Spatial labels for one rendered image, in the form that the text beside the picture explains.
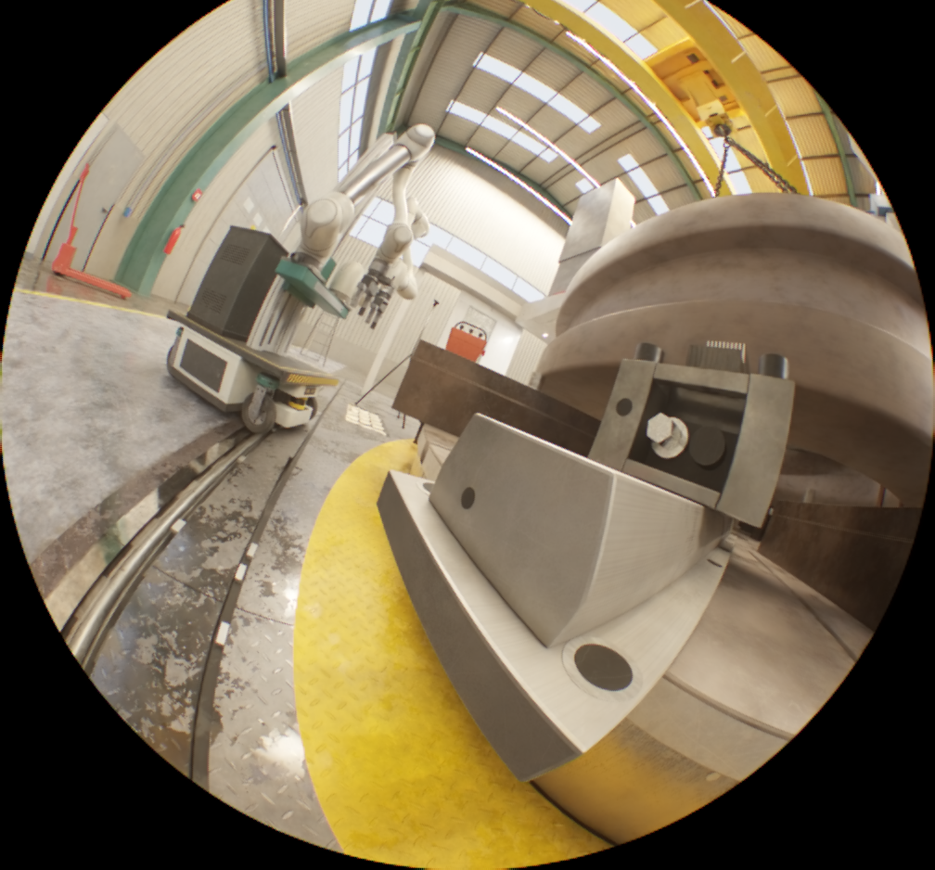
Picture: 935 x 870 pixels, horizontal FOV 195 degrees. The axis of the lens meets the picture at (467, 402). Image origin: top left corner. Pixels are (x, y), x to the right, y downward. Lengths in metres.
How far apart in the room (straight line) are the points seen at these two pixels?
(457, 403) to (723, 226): 1.49
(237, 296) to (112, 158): 5.30
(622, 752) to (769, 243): 1.48
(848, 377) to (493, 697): 1.01
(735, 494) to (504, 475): 0.36
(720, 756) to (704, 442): 0.45
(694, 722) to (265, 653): 0.53
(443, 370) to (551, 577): 1.26
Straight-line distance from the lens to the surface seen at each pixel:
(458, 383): 1.36
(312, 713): 0.49
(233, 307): 1.44
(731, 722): 0.36
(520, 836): 0.53
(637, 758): 0.43
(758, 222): 1.36
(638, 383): 0.55
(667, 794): 0.48
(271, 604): 0.59
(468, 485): 0.22
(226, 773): 0.47
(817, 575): 1.65
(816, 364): 0.98
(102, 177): 6.32
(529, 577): 0.17
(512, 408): 1.40
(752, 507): 0.45
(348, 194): 1.18
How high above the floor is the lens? 0.46
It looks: 1 degrees up
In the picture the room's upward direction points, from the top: 23 degrees clockwise
